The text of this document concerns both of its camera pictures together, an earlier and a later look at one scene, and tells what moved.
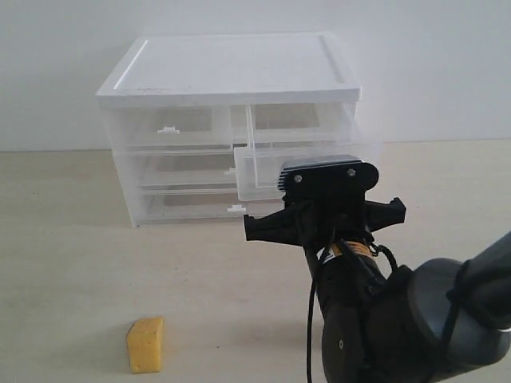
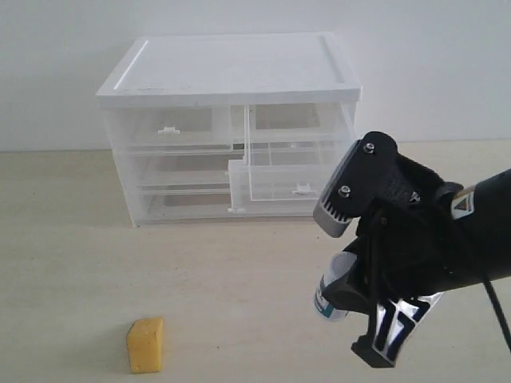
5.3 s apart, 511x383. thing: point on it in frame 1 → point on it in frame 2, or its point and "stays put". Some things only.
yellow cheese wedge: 144,342 stays put
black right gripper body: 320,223 → 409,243
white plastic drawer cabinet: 200,124 stays put
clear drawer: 172,126 stays put
